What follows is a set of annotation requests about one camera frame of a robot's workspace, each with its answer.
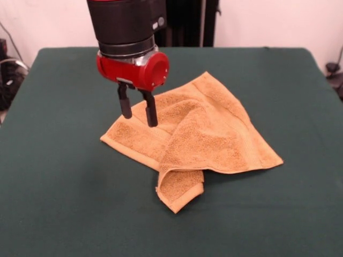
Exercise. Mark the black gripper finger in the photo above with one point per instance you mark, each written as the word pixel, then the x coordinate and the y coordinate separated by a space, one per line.
pixel 125 104
pixel 150 109

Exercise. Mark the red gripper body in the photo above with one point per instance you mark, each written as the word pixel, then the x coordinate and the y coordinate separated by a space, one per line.
pixel 126 73

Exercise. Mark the tan terry towel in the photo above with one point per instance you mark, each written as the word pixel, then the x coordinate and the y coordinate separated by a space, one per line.
pixel 214 134

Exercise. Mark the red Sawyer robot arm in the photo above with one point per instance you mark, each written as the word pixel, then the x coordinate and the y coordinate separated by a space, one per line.
pixel 123 24

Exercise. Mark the dark green table cloth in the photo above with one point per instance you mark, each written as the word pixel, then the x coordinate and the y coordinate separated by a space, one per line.
pixel 67 200

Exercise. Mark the black equipment pile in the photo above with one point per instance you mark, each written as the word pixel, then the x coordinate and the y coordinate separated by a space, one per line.
pixel 8 80

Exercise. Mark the black floor stand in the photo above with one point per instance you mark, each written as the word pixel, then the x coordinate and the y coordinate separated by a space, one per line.
pixel 338 85

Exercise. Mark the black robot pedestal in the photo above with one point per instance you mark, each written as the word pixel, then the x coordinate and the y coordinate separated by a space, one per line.
pixel 187 26

